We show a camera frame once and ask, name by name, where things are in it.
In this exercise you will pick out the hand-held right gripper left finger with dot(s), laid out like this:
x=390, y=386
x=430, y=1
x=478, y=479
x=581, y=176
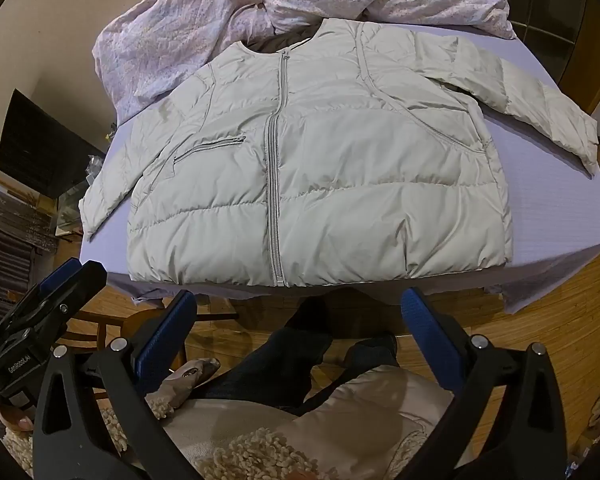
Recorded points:
x=166, y=332

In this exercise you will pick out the dark wooden door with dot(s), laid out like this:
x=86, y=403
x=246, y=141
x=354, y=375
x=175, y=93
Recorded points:
x=545, y=35

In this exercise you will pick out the person's dark trousers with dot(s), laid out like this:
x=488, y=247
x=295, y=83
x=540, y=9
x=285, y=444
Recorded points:
x=290, y=360

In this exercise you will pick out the wooden chair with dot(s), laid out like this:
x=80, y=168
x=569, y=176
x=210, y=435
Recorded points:
x=205, y=316

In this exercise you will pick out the glass side table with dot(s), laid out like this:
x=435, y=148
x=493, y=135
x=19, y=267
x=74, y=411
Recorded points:
x=70, y=210

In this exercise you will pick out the beige puffer jacket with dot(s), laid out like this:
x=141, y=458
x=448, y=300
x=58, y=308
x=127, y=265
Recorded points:
x=355, y=160

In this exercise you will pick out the floral pale quilt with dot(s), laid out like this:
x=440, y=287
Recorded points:
x=180, y=20

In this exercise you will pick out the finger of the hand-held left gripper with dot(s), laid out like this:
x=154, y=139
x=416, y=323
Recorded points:
x=55, y=282

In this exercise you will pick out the person's beige fleece-trimmed coat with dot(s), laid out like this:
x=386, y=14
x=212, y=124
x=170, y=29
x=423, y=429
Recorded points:
x=360, y=410

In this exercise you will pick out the black flat screen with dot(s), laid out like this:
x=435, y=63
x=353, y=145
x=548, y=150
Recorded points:
x=45, y=145

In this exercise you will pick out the dark striped panel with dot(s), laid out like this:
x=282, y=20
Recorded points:
x=10, y=240

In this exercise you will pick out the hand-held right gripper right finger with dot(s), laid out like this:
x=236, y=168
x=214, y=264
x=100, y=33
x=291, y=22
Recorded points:
x=430, y=332

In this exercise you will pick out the person's left hand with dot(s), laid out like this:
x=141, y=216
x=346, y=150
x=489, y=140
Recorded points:
x=16, y=420

